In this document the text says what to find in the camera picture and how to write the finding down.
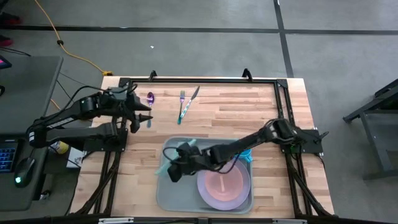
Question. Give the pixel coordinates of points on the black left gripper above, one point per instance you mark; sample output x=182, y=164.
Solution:
x=124, y=104

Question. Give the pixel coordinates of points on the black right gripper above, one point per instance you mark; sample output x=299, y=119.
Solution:
x=192, y=158

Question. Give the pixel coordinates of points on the teal cloth napkin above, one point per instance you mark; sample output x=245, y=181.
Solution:
x=161, y=169

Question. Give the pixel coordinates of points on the iridescent metal spoon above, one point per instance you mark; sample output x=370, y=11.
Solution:
x=150, y=99

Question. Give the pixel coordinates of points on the iridescent metal fork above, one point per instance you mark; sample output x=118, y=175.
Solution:
x=181, y=107

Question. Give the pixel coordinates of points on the pink translucent bowl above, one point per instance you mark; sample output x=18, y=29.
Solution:
x=224, y=186

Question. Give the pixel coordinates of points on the lilac plastic plate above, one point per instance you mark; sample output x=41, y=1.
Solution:
x=247, y=186

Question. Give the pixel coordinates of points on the blue plastic cup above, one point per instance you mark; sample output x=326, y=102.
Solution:
x=247, y=155

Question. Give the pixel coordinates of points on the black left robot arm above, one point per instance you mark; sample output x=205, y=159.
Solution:
x=68, y=115

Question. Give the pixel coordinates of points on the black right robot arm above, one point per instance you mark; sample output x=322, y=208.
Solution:
x=248, y=141

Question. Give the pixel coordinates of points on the grey plastic tray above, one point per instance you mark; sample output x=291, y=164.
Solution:
x=177, y=193

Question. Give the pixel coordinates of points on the white printed box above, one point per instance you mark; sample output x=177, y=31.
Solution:
x=74, y=158

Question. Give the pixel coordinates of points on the yellow and white bottle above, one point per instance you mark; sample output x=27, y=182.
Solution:
x=60, y=147

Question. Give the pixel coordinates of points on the grey side desk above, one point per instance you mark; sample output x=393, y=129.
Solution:
x=21, y=93

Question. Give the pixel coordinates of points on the black computer mouse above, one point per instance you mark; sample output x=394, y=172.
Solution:
x=24, y=172

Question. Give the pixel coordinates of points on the backlit computer keyboard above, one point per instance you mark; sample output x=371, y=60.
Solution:
x=7, y=158

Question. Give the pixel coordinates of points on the small pink-lit device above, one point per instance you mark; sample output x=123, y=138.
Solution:
x=4, y=62

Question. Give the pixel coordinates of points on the red shoe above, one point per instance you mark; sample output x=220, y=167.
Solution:
x=9, y=19
x=5, y=40

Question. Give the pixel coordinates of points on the black metal stand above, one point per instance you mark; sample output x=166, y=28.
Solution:
x=373, y=118

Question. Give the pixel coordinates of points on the silver metal bracket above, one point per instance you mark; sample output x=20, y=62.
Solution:
x=289, y=221
x=115, y=220

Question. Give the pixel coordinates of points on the black aluminium table frame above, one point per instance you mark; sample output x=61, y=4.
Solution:
x=280, y=93

